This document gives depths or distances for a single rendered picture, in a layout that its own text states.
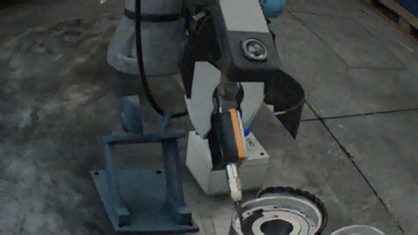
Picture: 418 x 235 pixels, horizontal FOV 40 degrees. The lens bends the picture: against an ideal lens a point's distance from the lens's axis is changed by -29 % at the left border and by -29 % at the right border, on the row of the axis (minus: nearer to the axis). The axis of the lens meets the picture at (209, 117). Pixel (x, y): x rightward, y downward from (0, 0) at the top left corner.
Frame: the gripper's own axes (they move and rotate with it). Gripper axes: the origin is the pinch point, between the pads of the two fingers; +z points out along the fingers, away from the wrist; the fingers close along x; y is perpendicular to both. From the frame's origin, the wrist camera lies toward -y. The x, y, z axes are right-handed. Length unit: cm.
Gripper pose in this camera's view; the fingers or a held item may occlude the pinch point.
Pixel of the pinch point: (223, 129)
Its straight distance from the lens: 78.7
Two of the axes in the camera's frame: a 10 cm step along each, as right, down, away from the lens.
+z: -0.8, 8.6, 5.1
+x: -9.6, 0.7, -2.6
